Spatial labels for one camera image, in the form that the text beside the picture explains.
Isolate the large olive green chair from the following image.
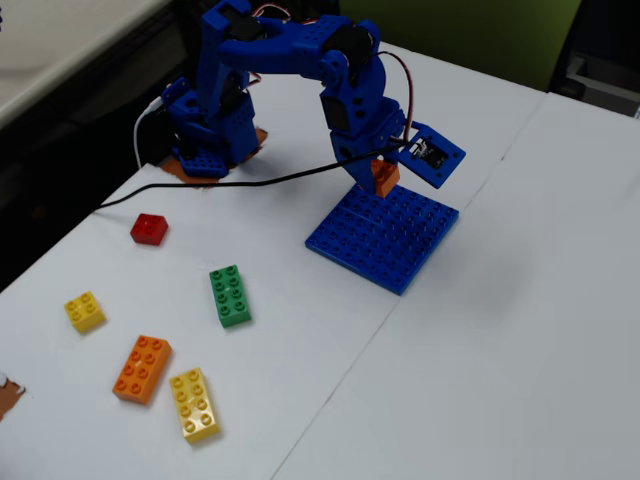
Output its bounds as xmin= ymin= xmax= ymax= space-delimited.
xmin=338 ymin=0 xmax=584 ymax=94

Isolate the black camera cable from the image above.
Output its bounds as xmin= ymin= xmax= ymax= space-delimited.
xmin=92 ymin=139 xmax=406 ymax=214

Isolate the white side table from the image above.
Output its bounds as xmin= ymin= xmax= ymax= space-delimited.
xmin=0 ymin=0 xmax=169 ymax=129

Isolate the red 2x2 toy block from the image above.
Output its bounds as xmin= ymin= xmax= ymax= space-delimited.
xmin=129 ymin=212 xmax=170 ymax=247

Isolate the green 2x4 toy block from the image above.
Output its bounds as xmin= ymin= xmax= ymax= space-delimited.
xmin=208 ymin=263 xmax=254 ymax=330

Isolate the yellow 2x4 toy block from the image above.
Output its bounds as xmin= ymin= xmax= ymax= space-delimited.
xmin=168 ymin=367 xmax=223 ymax=445

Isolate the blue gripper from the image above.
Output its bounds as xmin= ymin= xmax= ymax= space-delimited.
xmin=319 ymin=84 xmax=407 ymax=197

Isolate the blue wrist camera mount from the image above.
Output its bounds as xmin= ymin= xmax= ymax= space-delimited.
xmin=397 ymin=121 xmax=468 ymax=190

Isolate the red white servo wire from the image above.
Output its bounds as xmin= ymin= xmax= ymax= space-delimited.
xmin=372 ymin=49 xmax=417 ymax=149

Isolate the orange 2x4 toy block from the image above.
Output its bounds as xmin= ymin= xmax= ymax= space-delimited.
xmin=111 ymin=334 xmax=174 ymax=406

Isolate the yellow 2x2 toy block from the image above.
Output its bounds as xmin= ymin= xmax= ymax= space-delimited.
xmin=63 ymin=290 xmax=108 ymax=335

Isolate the orange 2x2 toy block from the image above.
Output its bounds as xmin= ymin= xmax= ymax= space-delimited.
xmin=370 ymin=157 xmax=403 ymax=200

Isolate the white power cable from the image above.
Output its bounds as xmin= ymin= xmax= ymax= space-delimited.
xmin=132 ymin=97 xmax=166 ymax=170

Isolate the grey storage box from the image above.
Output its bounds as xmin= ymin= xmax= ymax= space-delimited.
xmin=564 ymin=49 xmax=640 ymax=120

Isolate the blue 8x8 stud baseplate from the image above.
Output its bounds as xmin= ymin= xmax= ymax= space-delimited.
xmin=304 ymin=180 xmax=461 ymax=297

